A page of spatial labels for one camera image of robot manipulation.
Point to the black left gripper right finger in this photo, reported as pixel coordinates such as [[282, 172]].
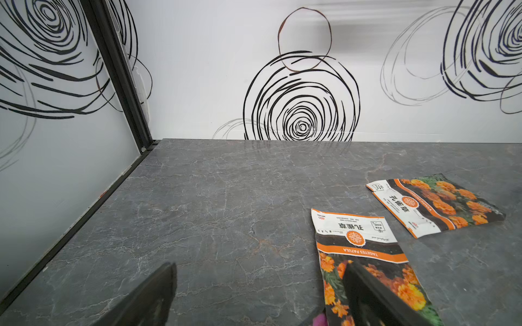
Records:
[[372, 303]]

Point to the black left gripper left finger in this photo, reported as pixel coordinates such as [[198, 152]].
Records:
[[149, 303]]

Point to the marigold seed packet orange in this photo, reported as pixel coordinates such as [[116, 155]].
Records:
[[344, 239]]

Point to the black corner frame post left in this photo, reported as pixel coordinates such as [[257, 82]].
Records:
[[112, 51]]

